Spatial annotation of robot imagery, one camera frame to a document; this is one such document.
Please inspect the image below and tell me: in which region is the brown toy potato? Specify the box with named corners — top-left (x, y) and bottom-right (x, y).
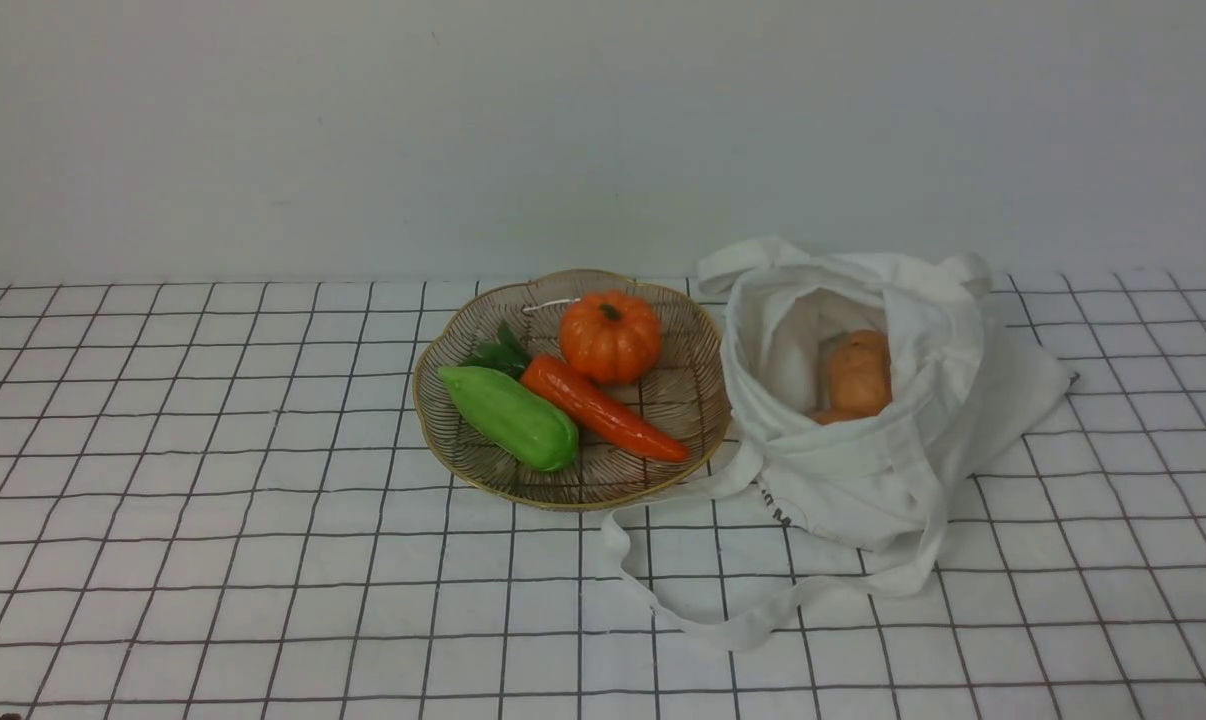
top-left (813, 329), bottom-right (894, 425)

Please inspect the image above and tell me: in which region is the orange toy pumpkin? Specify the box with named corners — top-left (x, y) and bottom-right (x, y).
top-left (558, 291), bottom-right (662, 386)

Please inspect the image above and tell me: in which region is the white cloth bag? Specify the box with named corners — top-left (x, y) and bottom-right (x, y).
top-left (599, 238), bottom-right (1073, 651)

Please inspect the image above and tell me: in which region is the green toy gourd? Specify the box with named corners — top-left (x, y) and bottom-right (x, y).
top-left (437, 365), bottom-right (580, 473)

